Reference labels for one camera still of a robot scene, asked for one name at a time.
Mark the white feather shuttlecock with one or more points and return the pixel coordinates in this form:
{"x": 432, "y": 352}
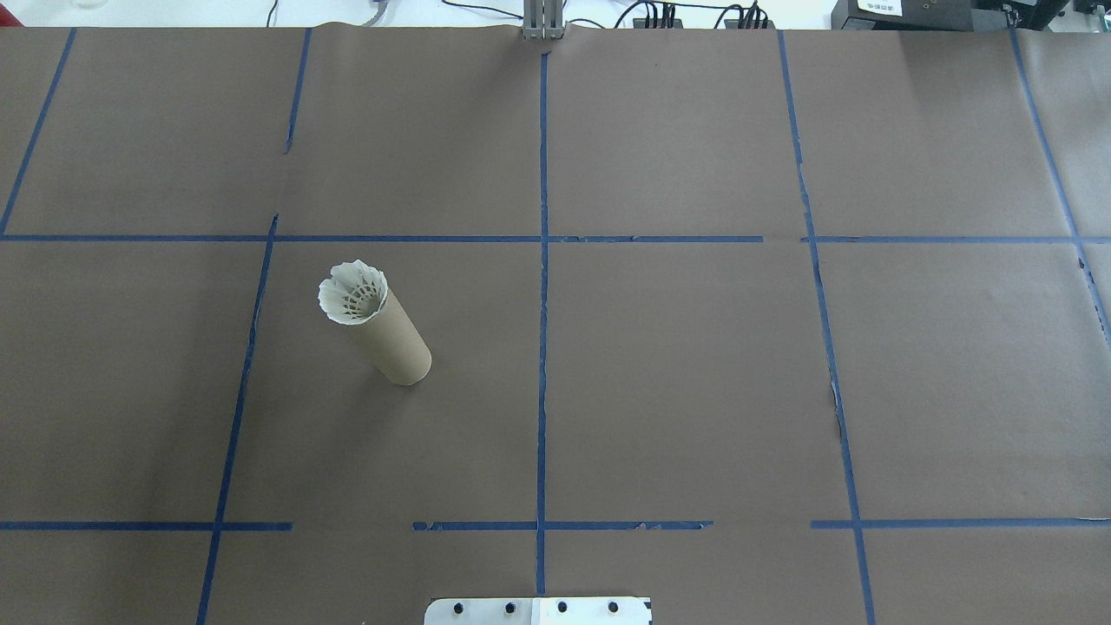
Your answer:
{"x": 347, "y": 282}

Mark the black box computer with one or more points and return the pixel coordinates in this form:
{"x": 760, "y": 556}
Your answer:
{"x": 937, "y": 16}

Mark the black orange power strip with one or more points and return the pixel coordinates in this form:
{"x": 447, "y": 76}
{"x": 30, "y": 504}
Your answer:
{"x": 655, "y": 17}
{"x": 748, "y": 17}

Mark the white column stand with plate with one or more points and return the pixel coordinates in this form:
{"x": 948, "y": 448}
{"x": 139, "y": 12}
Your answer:
{"x": 486, "y": 612}

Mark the black monitor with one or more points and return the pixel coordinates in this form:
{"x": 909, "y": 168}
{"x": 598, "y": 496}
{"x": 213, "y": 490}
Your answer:
{"x": 1033, "y": 9}

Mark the brown cardboard shuttlecock tube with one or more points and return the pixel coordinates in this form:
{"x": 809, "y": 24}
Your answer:
{"x": 399, "y": 347}

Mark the aluminium profile post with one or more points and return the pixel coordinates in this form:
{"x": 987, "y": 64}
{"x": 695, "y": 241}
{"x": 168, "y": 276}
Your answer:
{"x": 542, "y": 22}

